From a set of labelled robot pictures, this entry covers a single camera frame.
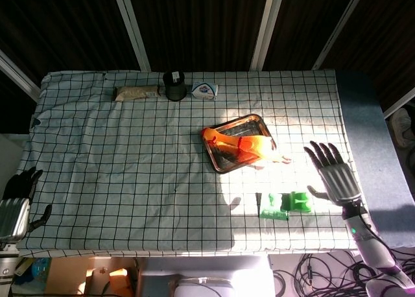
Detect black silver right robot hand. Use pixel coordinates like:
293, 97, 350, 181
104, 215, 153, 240
303, 140, 363, 208

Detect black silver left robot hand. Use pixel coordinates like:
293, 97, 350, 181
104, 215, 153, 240
0, 167, 53, 243

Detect yellow rubber chicken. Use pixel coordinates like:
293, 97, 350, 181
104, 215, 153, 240
201, 127, 292, 165

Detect rectangular metal tray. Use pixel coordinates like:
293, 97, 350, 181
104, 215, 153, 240
200, 113, 277, 174

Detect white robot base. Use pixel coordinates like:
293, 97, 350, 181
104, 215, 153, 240
174, 276, 236, 297

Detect green toy car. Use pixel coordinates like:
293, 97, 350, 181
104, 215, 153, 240
280, 191, 313, 213

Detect green plastic toy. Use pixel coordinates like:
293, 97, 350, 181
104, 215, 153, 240
260, 193, 290, 220

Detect white sneaker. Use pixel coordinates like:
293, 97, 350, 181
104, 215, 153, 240
390, 108, 415, 149

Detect brown cardboard box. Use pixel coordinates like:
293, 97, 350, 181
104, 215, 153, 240
45, 257, 141, 297

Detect white black checkered tablecloth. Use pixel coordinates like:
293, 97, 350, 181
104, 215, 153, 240
18, 70, 370, 258

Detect white tissue packet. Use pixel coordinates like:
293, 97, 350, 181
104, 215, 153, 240
191, 80, 219, 101

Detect brown snack packet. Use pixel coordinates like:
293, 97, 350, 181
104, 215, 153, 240
113, 85, 162, 102

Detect black mesh pen cup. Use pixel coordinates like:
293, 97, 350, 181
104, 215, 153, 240
162, 71, 188, 102

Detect white metal frame post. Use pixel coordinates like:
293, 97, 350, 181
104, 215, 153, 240
311, 0, 369, 71
0, 49, 42, 102
112, 0, 152, 73
382, 88, 415, 119
250, 0, 286, 71

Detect black floor cables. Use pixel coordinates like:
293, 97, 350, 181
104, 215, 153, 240
272, 248, 415, 297

